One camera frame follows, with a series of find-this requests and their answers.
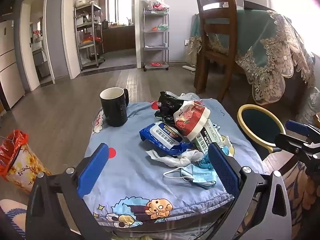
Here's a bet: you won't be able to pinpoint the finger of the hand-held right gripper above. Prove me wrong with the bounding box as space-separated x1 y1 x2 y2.
286 120 320 137
274 132 317 155

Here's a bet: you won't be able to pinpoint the dark wooden chair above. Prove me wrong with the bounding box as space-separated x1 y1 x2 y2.
194 0 244 103

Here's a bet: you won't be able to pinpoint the metal shelf rack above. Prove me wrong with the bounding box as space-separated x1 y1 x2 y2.
74 1 105 71

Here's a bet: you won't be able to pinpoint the white trolley rack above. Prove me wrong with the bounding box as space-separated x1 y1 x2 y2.
142 7 170 71

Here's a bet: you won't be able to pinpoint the blue face mask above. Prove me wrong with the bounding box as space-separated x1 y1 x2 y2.
164 164 217 189

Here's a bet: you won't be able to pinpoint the blue cartoon printed blanket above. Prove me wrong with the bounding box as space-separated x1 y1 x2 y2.
84 97 265 230

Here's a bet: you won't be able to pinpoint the red floral packet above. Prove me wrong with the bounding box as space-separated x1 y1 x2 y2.
174 101 210 142

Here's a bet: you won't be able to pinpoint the green white medicine box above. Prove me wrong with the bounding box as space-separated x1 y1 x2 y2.
195 119 224 153

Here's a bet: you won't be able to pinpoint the blue wet wipes packet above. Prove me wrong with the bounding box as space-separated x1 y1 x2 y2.
139 121 194 155

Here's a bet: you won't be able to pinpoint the teal tablecloth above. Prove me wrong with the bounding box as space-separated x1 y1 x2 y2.
191 9 295 80

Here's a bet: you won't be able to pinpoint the black mug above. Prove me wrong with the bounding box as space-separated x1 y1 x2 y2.
100 87 130 127

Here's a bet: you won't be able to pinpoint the clear plastic bag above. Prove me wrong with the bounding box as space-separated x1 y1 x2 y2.
172 92 202 105

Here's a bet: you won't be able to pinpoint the white plastic bag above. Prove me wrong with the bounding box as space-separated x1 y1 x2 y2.
142 0 170 12

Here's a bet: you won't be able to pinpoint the black plastic bag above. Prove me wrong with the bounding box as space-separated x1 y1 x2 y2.
154 91 184 127

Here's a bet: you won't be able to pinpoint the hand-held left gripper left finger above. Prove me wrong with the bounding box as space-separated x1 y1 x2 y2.
25 142 110 240

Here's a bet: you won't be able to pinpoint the white tissue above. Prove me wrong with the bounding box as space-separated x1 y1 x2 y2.
146 149 204 167

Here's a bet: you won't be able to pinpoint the brown kitchen cabinet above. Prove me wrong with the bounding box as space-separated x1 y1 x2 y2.
102 25 136 53

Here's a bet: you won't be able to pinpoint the teal plastic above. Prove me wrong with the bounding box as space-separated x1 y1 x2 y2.
199 152 213 170

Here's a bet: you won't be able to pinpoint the person's right leg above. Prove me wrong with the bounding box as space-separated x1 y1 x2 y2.
285 160 320 240

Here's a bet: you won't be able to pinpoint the yellow rimmed bin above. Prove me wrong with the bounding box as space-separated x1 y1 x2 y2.
237 104 287 153

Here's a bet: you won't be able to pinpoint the red plastic bag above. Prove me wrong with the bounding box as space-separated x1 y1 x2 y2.
0 129 29 178

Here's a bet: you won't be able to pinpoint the white refrigerator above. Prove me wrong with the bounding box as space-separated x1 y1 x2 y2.
0 19 25 110

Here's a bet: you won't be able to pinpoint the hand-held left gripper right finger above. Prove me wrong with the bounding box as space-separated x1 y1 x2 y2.
207 142 293 240

